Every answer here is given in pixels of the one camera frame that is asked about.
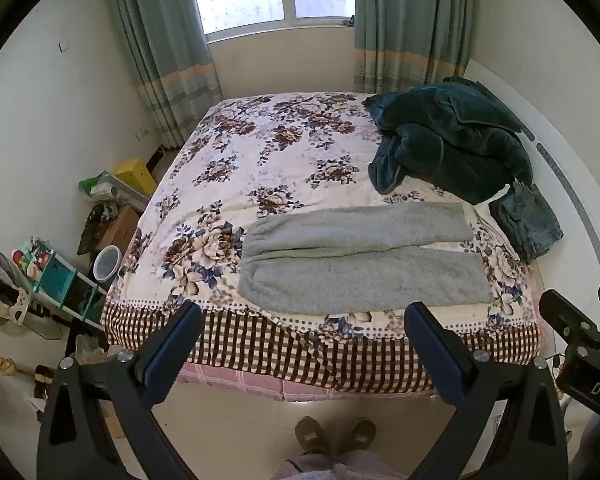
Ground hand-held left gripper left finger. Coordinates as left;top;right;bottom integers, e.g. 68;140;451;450
36;301;203;480

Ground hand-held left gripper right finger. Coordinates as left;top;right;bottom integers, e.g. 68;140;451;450
404;301;569;480

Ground grey fleece pants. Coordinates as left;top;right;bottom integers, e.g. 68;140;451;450
237;202;492;315

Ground folded blue jeans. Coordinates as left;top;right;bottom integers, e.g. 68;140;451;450
489;180;565;265

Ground pink checked bed sheet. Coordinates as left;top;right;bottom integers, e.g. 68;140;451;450
177;360;433;402

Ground person's right shoe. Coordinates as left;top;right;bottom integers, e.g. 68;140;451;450
347;419;378;456

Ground white bucket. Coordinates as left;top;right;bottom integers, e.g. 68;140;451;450
93;245;121;283

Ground teal shelf rack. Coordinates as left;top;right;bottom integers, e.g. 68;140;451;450
32;252;108;323

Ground cardboard box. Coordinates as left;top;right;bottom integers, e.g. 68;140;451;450
97;205;142;256

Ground white headboard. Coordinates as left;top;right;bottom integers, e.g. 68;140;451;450
462;58;600;311

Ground person's legs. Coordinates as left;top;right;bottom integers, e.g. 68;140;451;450
272;452;396;480

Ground broom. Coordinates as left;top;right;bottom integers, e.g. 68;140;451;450
0;347;37;379

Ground colourful toy box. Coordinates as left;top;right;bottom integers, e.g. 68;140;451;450
12;237;56;279

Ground grey plastic tube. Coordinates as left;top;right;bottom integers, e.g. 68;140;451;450
92;174;153;212

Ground standing fan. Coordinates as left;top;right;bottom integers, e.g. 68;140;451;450
0;246;63;342

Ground yellow box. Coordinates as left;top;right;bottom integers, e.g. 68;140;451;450
112;157;157;196

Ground green plastic bag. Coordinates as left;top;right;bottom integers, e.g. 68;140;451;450
77;171;113;202

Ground dark green fleece blanket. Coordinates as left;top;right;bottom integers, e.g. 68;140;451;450
362;76;535;206

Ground floral quilt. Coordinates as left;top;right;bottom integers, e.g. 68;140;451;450
101;91;546;394

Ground green curtain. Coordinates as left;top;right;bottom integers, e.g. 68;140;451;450
102;0;225;149
352;0;476;95

